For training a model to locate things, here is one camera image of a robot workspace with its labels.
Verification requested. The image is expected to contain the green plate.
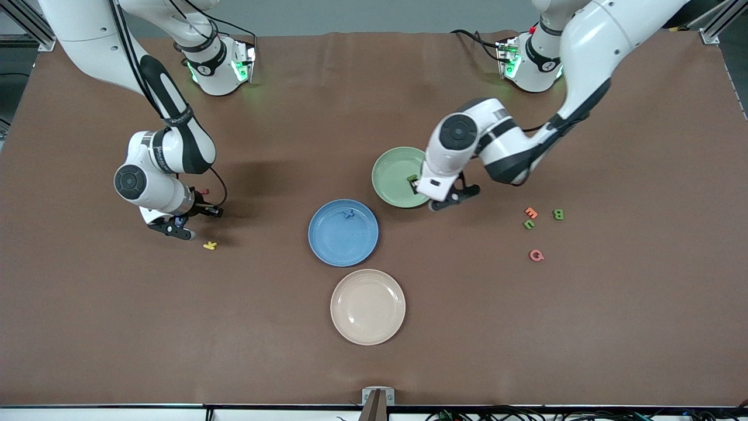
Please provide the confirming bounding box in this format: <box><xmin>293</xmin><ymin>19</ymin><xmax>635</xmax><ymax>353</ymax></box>
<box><xmin>372</xmin><ymin>146</ymin><xmax>433</xmax><ymax>209</ymax></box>

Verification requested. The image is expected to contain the blue plate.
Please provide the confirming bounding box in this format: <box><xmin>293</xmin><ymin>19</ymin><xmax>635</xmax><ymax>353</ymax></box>
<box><xmin>308</xmin><ymin>199</ymin><xmax>380</xmax><ymax>268</ymax></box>

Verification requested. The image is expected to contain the beige plate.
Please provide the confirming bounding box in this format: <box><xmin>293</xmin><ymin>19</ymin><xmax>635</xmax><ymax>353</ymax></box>
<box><xmin>330</xmin><ymin>268</ymin><xmax>407</xmax><ymax>346</ymax></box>

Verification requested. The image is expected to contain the brown table cover sheet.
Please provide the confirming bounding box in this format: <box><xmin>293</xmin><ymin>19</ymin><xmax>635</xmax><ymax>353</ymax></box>
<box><xmin>0</xmin><ymin>30</ymin><xmax>748</xmax><ymax>408</ymax></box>

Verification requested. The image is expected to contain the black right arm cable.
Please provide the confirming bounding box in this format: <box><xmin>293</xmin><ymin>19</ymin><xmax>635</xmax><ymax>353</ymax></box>
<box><xmin>108</xmin><ymin>0</ymin><xmax>228</xmax><ymax>211</ymax></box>

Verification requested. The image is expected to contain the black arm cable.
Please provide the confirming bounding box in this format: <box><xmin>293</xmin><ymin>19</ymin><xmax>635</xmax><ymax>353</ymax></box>
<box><xmin>108</xmin><ymin>0</ymin><xmax>228</xmax><ymax>211</ymax></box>
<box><xmin>511</xmin><ymin>76</ymin><xmax>611</xmax><ymax>188</ymax></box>

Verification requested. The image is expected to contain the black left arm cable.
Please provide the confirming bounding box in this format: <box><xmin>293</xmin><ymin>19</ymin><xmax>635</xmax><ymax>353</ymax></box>
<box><xmin>511</xmin><ymin>76</ymin><xmax>611</xmax><ymax>188</ymax></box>

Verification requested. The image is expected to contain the black base cable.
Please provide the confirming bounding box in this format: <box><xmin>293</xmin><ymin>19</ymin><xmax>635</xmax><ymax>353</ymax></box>
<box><xmin>164</xmin><ymin>0</ymin><xmax>258</xmax><ymax>65</ymax></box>
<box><xmin>450</xmin><ymin>28</ymin><xmax>506</xmax><ymax>64</ymax></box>

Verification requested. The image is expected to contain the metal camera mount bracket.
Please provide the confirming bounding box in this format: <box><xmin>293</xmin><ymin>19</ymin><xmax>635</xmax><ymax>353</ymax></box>
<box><xmin>362</xmin><ymin>387</ymin><xmax>396</xmax><ymax>421</ymax></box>

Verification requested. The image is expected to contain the white table edge rail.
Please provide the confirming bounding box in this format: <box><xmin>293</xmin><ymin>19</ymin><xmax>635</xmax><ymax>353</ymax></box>
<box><xmin>0</xmin><ymin>405</ymin><xmax>748</xmax><ymax>421</ymax></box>

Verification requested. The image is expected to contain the aluminium frame profile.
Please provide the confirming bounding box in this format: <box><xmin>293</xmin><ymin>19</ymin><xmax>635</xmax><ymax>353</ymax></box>
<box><xmin>690</xmin><ymin>0</ymin><xmax>748</xmax><ymax>44</ymax></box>
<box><xmin>0</xmin><ymin>0</ymin><xmax>56</xmax><ymax>52</ymax></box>

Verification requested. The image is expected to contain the black cable bundle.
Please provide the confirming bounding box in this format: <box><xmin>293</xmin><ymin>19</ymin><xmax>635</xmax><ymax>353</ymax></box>
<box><xmin>424</xmin><ymin>403</ymin><xmax>748</xmax><ymax>421</ymax></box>

